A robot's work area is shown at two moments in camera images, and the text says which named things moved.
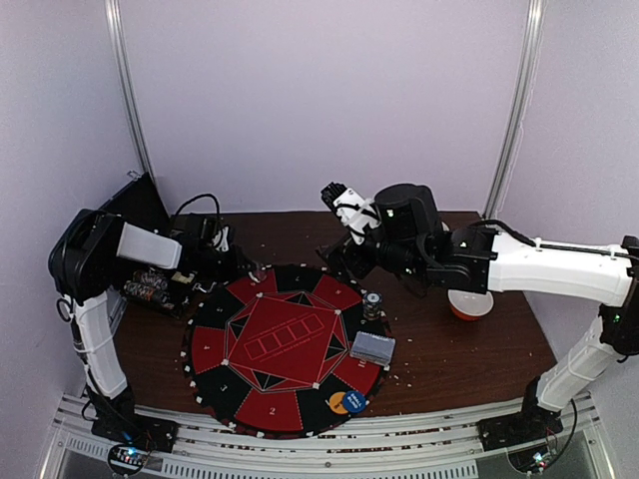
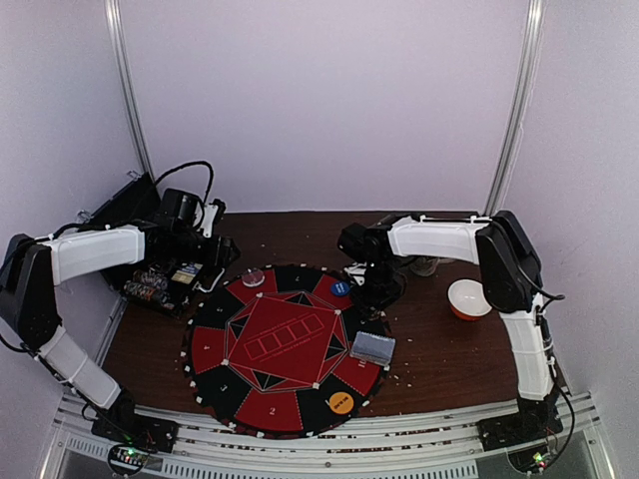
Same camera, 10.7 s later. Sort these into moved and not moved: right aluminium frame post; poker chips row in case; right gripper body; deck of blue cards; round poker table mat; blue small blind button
Moved: right gripper body; blue small blind button
Not moved: round poker table mat; deck of blue cards; right aluminium frame post; poker chips row in case
